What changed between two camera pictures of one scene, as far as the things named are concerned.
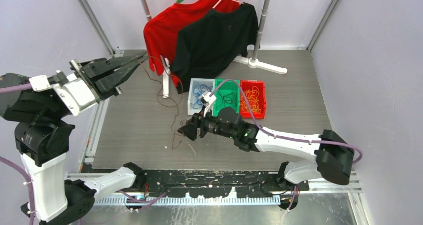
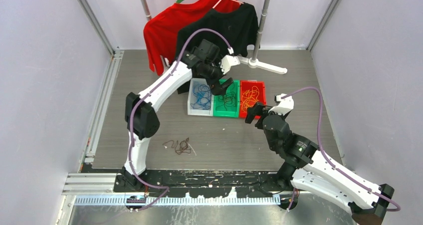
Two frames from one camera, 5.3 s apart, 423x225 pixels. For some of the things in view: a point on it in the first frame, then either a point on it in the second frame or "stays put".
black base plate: [228, 183] stays put
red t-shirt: [162, 29] stays put
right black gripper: [197, 120] to [252, 112]
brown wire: [173, 148] to [182, 146]
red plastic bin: [254, 92] stays put
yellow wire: [252, 96] stays put
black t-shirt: [209, 47] stays put
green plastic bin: [228, 95] stays put
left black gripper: [104, 86] to [217, 88]
